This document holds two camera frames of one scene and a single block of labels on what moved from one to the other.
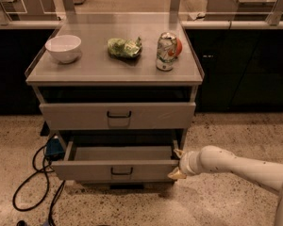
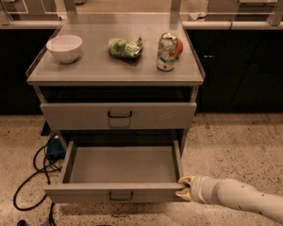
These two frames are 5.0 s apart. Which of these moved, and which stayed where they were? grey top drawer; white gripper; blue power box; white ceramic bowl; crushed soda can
Moved: white gripper
Stayed: blue power box; white ceramic bowl; crushed soda can; grey top drawer
